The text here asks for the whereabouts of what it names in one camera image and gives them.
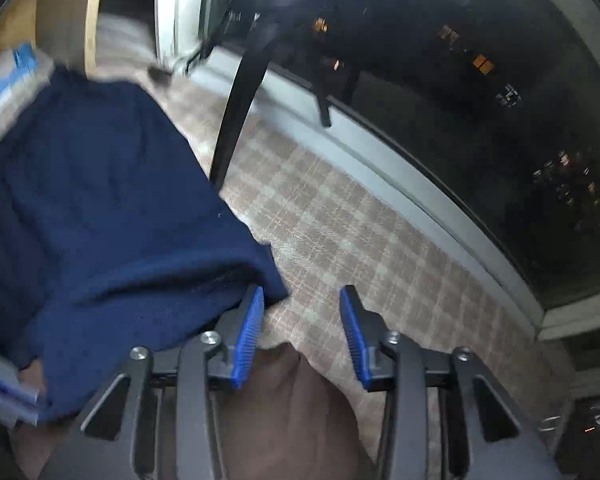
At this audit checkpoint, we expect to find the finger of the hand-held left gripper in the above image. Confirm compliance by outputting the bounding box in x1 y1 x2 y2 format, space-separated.
0 345 48 426

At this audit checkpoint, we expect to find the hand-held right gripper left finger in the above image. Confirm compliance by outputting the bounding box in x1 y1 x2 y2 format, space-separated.
40 284 266 480

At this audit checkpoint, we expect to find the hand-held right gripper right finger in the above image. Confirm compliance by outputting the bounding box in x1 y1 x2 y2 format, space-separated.
339 284 563 480

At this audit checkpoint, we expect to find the navy blue garment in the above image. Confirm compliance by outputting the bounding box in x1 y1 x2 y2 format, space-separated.
0 65 288 423

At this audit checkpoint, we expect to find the brown fleece garment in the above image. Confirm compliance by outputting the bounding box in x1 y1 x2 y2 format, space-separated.
10 345 376 480

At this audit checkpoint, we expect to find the plaid blanket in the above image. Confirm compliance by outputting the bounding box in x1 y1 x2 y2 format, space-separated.
92 15 576 461

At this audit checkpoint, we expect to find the black tripod stand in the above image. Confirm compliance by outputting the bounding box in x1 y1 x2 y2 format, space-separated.
210 0 361 191

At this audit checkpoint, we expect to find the light blue folded garment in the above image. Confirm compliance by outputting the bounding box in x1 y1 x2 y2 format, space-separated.
0 42 38 131

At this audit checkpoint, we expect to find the large light wooden board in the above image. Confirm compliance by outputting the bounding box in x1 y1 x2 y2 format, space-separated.
35 0 108 73

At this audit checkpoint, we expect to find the black ring light cable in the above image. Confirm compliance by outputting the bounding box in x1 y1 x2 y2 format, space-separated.
147 35 216 83

